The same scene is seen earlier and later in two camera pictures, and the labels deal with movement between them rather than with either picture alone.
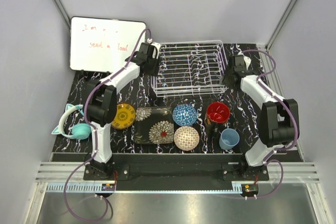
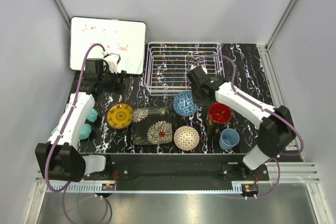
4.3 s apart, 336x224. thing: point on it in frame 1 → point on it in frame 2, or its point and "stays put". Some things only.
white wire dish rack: x=190 y=68 stays put
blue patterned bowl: x=185 y=115 → x=184 y=105
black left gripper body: x=153 y=67 → x=109 y=81
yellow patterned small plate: x=125 y=116 stays put
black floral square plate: x=154 y=125 stays put
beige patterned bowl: x=186 y=138 stays put
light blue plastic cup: x=229 y=138 stays put
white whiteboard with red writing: x=100 y=45 stays put
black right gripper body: x=226 y=80 → x=198 y=97
